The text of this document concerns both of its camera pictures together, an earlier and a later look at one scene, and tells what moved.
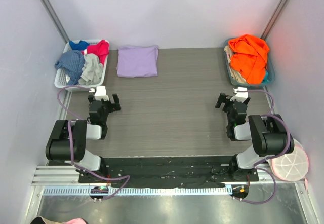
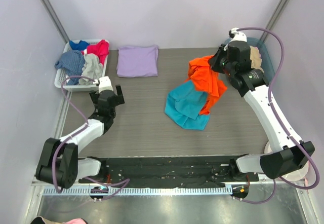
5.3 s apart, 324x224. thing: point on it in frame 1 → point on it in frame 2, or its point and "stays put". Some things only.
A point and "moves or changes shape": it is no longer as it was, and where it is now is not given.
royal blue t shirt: x=81 y=45 stays put
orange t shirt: x=248 y=57 → x=205 y=80
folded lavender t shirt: x=137 y=61 stays put
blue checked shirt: x=73 y=61 stays put
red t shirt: x=102 y=49 stays put
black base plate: x=168 y=170 stays put
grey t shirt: x=91 y=72 stays put
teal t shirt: x=266 y=79 moves or changes shape
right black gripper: x=233 y=103 → x=216 y=60
